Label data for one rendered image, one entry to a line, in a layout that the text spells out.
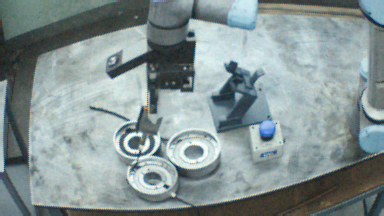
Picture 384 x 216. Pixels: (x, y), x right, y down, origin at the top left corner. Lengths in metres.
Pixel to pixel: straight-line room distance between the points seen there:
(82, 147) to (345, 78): 0.73
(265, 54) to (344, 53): 0.29
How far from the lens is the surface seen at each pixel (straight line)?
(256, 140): 1.34
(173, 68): 1.18
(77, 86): 1.58
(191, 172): 1.32
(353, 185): 1.63
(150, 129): 1.29
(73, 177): 1.38
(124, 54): 1.19
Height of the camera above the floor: 1.87
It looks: 47 degrees down
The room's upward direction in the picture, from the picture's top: 6 degrees counter-clockwise
